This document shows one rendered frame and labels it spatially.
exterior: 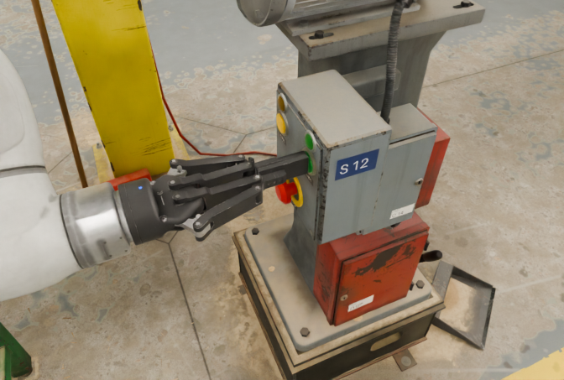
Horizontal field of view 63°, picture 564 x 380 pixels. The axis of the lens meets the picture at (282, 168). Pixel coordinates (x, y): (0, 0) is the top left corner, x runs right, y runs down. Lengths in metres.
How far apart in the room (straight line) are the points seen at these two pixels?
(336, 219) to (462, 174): 1.64
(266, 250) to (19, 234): 1.03
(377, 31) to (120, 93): 1.25
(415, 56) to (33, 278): 0.72
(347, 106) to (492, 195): 1.65
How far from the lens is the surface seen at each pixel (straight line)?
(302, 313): 1.36
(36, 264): 0.54
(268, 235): 1.50
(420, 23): 0.87
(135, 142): 2.02
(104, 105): 1.90
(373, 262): 1.13
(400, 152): 0.91
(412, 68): 0.94
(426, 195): 1.27
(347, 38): 0.79
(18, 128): 0.56
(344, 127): 0.59
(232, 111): 2.50
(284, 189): 0.68
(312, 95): 0.64
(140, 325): 1.74
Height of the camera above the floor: 1.49
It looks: 44 degrees down
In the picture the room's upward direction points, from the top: straight up
